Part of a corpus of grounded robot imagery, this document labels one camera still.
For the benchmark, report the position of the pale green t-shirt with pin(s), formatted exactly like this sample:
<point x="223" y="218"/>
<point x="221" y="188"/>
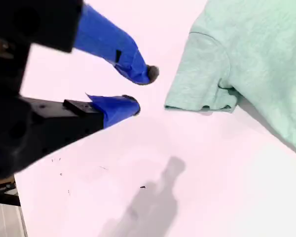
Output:
<point x="249" y="49"/>

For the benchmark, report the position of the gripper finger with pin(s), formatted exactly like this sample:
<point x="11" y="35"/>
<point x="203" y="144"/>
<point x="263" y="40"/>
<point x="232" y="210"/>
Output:
<point x="108" y="42"/>
<point x="113" y="108"/>

